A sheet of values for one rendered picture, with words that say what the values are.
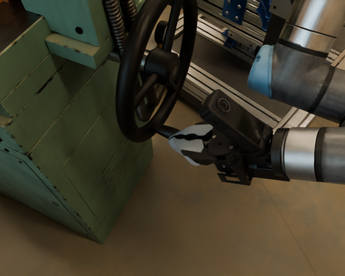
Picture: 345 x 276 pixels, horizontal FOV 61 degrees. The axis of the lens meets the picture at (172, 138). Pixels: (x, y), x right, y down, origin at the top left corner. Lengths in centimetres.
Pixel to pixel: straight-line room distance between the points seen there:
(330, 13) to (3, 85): 47
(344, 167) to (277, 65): 17
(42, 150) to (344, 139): 52
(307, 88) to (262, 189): 92
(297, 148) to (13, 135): 45
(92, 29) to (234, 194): 99
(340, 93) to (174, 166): 97
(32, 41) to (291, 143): 42
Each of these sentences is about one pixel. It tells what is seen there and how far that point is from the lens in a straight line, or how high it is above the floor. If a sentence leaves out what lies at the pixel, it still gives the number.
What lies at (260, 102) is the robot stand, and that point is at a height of 21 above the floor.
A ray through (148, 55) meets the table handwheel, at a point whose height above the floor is 83.
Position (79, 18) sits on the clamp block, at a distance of 49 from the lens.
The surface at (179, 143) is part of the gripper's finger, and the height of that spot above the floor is 75.
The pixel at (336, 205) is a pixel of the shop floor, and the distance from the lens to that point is 143.
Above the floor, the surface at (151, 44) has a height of 62.
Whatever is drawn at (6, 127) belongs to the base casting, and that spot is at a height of 80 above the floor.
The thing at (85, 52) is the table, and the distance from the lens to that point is 50.
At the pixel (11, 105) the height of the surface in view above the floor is 82.
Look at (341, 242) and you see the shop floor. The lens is 139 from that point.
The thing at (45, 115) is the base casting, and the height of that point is 75.
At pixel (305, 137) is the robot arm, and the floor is 86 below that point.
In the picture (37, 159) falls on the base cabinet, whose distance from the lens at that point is 64.
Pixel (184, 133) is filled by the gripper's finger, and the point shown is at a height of 75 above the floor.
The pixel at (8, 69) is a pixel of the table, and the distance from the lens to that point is 51.
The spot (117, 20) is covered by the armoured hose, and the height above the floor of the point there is 90.
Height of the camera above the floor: 119
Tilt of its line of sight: 57 degrees down
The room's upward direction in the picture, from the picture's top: straight up
